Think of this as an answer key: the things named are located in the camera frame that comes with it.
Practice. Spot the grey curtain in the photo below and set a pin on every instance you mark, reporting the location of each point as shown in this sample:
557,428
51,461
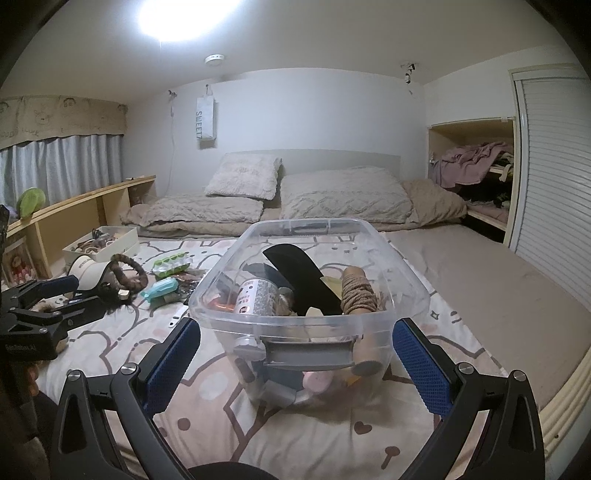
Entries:
69,161

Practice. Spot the white paper bag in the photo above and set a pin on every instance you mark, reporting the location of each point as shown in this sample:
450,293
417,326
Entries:
205,120

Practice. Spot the beige mattress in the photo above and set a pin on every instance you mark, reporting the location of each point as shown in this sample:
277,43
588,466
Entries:
485,300

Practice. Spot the white smoke detector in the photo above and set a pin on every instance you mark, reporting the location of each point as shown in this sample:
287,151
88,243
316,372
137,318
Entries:
215,59

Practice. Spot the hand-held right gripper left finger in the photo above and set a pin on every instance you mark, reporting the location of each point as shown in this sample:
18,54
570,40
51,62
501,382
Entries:
173,355

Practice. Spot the beige quilt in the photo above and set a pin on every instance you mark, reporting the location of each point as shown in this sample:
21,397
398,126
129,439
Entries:
438,198

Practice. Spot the printed label can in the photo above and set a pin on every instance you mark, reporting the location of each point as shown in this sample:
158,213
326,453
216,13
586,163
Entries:
256,297

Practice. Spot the green blister packet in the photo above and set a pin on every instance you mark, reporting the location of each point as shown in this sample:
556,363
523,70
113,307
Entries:
171,263

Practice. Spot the small fluffy pillow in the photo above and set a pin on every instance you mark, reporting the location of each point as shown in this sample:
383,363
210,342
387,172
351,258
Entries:
242,177

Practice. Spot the framed doll picture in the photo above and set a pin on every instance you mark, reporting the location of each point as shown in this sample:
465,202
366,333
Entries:
21,265

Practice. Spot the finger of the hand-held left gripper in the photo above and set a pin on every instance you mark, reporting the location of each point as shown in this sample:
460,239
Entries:
60,286
78,311

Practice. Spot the clear plastic storage box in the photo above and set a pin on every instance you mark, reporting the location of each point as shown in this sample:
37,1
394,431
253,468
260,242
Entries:
300,325

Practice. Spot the ceiling light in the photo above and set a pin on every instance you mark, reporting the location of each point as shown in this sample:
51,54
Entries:
189,16

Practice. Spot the beige curtain valance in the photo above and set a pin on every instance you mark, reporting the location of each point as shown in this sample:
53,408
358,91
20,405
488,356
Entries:
60,115

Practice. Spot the open wooden closet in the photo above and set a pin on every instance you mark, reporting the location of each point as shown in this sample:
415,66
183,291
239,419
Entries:
461,134

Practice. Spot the black wig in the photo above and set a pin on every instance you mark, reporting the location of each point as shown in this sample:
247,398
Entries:
113,302

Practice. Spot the wooden shelf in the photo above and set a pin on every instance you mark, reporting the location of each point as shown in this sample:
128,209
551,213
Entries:
92,196

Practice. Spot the blue wet wipes packet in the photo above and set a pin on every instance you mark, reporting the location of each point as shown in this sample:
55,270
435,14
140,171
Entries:
161,288

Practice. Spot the large knitted pillow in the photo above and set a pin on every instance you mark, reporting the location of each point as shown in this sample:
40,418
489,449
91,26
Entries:
346,194

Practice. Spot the grey folded quilt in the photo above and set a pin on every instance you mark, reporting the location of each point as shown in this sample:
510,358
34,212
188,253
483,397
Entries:
198,210

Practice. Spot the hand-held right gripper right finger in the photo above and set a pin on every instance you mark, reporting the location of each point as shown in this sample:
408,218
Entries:
422,369

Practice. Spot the white visor cap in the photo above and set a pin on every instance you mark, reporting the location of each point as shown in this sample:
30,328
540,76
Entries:
90,272

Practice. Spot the pile of hair accessories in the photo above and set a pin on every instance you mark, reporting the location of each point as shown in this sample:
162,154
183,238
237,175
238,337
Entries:
94,240

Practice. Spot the white louvred door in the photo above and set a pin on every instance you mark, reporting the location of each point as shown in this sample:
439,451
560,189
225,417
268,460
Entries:
554,184

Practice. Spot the black cloth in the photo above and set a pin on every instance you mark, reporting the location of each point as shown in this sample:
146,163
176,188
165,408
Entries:
295,272

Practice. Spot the green plush toy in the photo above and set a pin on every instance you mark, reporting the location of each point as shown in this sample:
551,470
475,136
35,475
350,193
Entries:
31,201

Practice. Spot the white cardboard box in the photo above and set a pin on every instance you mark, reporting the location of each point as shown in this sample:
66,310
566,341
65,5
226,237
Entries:
115,247

